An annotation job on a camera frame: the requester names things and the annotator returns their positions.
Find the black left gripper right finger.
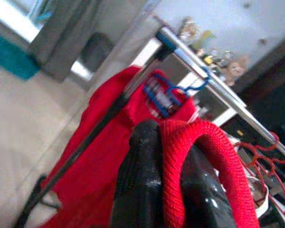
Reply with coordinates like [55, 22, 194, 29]
[180, 141, 238, 228]

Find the red clothes hanger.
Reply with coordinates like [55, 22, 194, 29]
[234, 132, 285, 220]

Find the teal floor mat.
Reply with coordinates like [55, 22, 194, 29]
[0, 29, 41, 80]

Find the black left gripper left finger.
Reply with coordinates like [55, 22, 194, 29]
[111, 120, 166, 228]

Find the white sliding door frame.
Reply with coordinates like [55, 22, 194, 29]
[0, 0, 46, 43]

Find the chrome and black clothes rack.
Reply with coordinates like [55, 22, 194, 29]
[14, 25, 285, 228]

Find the grey curtain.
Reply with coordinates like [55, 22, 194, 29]
[28, 0, 114, 84]

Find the red shirt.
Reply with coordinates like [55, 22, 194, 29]
[41, 66, 199, 228]
[160, 119, 261, 228]

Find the blue clothes hanger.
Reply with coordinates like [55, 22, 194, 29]
[142, 66, 211, 119]

